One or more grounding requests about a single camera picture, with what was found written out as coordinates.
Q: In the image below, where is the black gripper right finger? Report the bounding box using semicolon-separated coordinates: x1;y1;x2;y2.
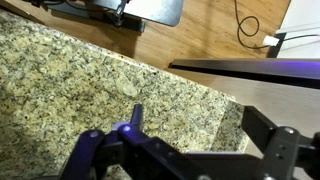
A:
241;106;320;180

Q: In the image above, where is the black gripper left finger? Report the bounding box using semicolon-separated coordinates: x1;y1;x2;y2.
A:
59;104;186;180

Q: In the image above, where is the black electric stove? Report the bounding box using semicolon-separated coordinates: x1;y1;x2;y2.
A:
169;59;320;89

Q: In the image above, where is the white power plug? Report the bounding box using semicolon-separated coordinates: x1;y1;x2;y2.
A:
263;36;279;46

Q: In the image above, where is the black metal base plate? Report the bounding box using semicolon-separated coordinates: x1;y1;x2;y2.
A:
23;0;184;33

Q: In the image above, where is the black cable on floor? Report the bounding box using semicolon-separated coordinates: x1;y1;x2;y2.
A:
233;0;320;50

